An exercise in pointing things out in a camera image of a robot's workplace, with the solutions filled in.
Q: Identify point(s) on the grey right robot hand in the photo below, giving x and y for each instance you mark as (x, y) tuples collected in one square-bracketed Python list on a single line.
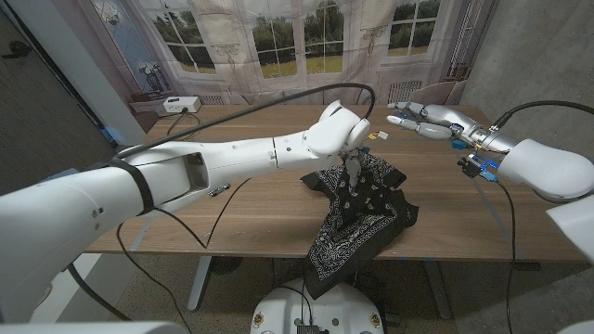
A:
[(445, 120)]

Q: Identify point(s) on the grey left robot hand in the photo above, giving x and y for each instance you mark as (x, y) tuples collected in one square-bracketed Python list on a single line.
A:
[(353, 167)]

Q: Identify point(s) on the black paisley bandana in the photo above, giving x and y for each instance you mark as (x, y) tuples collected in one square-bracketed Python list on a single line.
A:
[(362, 218)]

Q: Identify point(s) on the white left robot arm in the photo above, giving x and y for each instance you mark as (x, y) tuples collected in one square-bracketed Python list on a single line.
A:
[(139, 185)]

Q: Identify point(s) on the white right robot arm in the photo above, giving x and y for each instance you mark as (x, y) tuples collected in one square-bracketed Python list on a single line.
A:
[(547, 171)]

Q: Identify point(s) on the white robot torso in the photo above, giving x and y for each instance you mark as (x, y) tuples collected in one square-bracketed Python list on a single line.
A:
[(320, 308)]

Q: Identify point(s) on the grey table leg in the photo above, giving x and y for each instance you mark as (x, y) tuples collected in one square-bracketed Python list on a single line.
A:
[(438, 292), (199, 283)]

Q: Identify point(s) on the printed window backdrop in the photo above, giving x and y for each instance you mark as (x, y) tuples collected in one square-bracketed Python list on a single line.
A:
[(232, 46)]

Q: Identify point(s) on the white power box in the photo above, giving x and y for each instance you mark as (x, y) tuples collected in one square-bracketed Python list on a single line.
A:
[(181, 104)]

